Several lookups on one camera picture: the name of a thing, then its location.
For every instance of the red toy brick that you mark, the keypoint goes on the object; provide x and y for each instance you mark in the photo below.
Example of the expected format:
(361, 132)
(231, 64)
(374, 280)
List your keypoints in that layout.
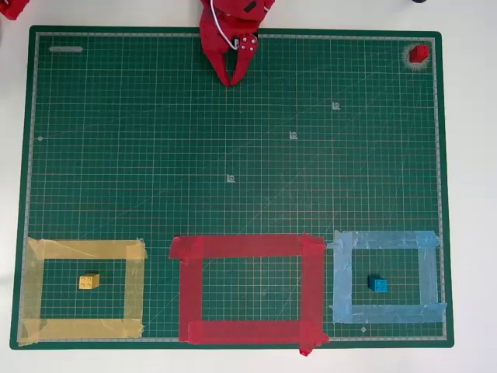
(420, 53)

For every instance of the red leader arm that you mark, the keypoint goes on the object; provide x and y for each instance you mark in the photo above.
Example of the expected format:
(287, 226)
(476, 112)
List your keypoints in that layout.
(13, 8)

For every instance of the red tape square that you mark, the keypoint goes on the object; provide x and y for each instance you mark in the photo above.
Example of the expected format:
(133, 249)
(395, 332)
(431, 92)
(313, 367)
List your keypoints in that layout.
(190, 287)

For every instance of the blue tape square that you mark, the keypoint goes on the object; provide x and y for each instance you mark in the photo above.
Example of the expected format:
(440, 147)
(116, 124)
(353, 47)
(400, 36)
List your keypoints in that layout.
(341, 279)

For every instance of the yellow toy brick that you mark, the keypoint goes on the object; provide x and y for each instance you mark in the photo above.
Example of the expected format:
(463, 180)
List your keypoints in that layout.
(88, 282)

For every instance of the blue toy brick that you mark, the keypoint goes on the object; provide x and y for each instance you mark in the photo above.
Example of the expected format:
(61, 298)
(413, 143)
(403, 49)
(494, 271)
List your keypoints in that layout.
(377, 284)

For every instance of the yellow tape square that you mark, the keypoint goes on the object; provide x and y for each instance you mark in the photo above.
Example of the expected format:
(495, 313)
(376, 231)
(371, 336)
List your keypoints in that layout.
(31, 287)

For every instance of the green cutting mat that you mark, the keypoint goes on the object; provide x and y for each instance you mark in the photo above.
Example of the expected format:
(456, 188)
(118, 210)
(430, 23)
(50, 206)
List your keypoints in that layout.
(233, 155)

